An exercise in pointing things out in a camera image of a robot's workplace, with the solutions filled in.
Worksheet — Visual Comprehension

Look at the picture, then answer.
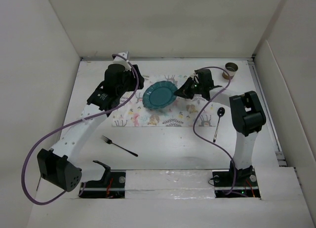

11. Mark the animal print cloth napkin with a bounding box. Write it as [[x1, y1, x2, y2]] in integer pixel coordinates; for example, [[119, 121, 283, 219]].
[[111, 75, 207, 127]]

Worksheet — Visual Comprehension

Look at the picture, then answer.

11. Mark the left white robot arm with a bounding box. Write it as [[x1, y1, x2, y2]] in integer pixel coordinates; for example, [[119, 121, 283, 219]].
[[37, 51, 144, 192]]

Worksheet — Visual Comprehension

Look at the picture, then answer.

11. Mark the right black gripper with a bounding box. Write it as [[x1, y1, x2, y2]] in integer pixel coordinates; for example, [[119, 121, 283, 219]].
[[173, 76, 203, 99]]

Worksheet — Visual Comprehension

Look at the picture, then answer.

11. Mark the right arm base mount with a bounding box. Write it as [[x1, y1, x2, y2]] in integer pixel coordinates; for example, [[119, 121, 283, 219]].
[[208, 166, 261, 198]]

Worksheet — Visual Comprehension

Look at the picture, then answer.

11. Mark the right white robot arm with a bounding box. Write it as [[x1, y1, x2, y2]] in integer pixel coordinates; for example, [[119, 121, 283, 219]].
[[174, 67, 266, 186]]

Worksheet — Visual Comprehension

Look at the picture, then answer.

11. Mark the black metal fork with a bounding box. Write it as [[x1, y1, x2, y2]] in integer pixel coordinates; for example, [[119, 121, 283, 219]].
[[101, 135, 139, 157]]

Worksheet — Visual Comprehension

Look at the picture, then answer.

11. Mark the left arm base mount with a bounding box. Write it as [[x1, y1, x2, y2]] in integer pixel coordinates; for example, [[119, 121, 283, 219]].
[[78, 160, 126, 199]]

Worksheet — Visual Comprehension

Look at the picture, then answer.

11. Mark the metal spoon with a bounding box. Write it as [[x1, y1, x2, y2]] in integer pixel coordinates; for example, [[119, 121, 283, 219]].
[[213, 107, 225, 143]]

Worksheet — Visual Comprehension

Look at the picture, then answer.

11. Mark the brown paper cup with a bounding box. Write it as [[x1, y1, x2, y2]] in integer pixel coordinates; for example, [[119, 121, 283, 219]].
[[222, 62, 238, 80]]

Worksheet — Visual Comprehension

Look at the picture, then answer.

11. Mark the teal scalloped plate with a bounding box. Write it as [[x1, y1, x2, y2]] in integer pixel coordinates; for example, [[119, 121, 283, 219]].
[[142, 81, 178, 110]]

